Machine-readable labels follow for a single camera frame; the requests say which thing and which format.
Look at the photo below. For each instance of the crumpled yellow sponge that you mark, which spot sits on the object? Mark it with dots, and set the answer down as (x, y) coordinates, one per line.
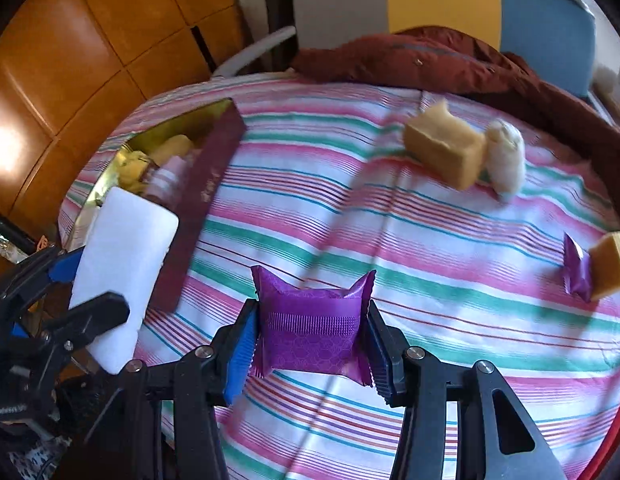
(132, 172)

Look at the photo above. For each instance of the wooden wardrobe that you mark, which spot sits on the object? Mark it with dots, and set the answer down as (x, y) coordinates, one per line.
(90, 60)

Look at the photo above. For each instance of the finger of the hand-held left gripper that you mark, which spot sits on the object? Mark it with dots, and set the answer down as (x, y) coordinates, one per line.
(97, 312)
(62, 264)

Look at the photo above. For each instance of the white plastic wrapped bundle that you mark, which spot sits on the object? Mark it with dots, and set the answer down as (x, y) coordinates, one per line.
(504, 160)

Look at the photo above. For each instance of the small yellow sponge block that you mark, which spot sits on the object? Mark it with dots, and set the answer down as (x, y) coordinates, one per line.
(609, 265)

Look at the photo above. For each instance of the large yellow sponge block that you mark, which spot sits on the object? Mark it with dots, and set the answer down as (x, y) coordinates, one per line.
(444, 142)

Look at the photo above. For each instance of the white foam block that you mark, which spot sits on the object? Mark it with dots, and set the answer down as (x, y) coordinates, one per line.
(125, 250)

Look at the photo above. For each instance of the black chair grey armrest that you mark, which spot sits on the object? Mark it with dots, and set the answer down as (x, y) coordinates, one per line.
(255, 47)

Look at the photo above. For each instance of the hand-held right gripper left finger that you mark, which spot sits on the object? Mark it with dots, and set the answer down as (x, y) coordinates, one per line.
(239, 360)

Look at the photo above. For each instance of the large purple snack packet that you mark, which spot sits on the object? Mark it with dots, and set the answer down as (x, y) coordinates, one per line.
(310, 335)

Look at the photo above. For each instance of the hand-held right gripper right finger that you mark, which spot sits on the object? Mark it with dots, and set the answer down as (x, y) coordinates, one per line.
(379, 360)

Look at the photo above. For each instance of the dark red jacket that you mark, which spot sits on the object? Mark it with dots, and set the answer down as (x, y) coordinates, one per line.
(439, 62)

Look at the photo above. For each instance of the small purple snack packet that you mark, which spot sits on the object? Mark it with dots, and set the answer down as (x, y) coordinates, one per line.
(577, 267)

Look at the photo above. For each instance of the maroon gift box gold interior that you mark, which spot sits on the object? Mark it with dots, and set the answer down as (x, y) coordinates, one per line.
(210, 170)

